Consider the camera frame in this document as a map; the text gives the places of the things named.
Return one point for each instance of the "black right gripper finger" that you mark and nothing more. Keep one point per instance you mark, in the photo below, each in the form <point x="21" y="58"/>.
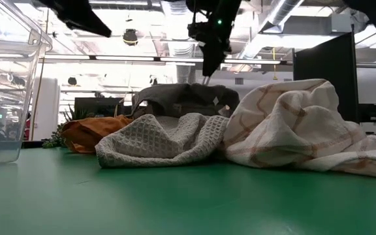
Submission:
<point x="213" y="62"/>

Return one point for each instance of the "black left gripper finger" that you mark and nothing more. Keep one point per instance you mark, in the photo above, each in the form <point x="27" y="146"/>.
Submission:
<point x="87" y="21"/>

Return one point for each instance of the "grey waffle towel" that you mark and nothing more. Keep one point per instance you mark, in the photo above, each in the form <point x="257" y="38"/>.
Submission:
<point x="181" y="93"/>

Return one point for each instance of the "white waffle towel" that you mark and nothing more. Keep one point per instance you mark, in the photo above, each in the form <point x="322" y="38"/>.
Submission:
<point x="155" y="140"/>

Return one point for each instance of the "orange cloth towel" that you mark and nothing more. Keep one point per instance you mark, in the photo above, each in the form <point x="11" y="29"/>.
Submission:
<point x="122" y="119"/>
<point x="87" y="134"/>

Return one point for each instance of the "white plaid towel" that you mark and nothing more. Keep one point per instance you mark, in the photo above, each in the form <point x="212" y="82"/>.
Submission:
<point x="299" y="130"/>

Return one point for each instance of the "black ceiling dome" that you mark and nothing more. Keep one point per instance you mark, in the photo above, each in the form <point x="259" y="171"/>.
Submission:
<point x="130" y="36"/>

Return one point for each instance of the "small black ceiling fixture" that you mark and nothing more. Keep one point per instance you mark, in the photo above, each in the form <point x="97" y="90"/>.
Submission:
<point x="153" y="80"/>
<point x="72" y="80"/>

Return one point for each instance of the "long ceiling light bar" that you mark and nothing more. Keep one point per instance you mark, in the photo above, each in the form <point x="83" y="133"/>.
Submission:
<point x="142" y="58"/>

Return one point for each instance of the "black background monitor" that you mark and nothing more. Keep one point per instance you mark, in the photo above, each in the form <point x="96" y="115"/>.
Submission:
<point x="98" y="106"/>

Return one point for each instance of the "white pillar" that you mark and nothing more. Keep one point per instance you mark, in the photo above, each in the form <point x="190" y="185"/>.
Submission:
<point x="46" y="107"/>

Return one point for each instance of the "black partition panel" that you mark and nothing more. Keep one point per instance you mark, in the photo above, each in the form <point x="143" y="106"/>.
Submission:
<point x="325" y="65"/>

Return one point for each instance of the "potted succulent plant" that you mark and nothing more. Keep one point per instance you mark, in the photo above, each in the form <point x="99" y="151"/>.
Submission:
<point x="55" y="138"/>

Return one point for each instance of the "black equipment box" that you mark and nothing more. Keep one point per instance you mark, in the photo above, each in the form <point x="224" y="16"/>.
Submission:
<point x="369" y="112"/>

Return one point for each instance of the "silver ventilation duct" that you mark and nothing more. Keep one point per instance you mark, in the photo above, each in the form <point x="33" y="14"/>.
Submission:
<point x="179" y="36"/>

